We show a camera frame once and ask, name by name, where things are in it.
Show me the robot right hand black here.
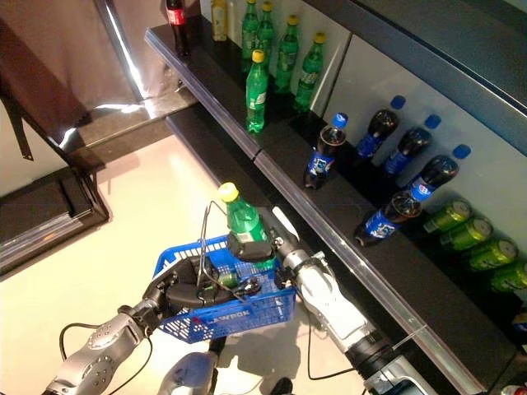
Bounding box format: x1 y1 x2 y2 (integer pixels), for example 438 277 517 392
227 205 301 268

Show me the dark perforated upright post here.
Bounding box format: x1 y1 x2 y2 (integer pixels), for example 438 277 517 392
0 76 34 160

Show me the blue plastic shopping basket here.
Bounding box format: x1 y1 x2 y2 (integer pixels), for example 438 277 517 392
155 200 298 345

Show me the upright blue Oreo box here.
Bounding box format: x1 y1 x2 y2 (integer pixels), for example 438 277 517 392
511 312 527 342

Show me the robot left hand black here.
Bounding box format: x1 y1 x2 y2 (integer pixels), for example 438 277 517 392
150 257 238 308

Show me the dark granite plinth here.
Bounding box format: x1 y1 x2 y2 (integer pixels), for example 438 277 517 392
59 88 203 165

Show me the black shelf with clear rail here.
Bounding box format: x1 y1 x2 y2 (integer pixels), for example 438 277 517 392
144 16 520 395
166 106 371 395

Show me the dark metal wall strip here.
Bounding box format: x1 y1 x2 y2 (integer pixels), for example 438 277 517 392
93 0 145 102

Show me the dark grey shelf board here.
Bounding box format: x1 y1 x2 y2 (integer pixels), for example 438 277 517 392
345 0 527 157

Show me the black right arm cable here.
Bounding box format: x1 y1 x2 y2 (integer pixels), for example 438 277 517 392
306 316 359 382

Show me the white panel board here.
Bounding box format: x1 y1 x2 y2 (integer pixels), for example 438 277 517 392
0 98 69 198

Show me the small Pepsi bottle blue cap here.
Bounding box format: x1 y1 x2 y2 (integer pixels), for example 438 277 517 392
382 114 442 176
354 95 407 160
303 113 350 189
354 189 423 248
405 143 473 202

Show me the black display stand base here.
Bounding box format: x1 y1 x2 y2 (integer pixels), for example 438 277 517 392
0 164 111 281

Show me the yellow tea bottle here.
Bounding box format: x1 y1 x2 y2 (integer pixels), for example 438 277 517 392
210 0 230 42

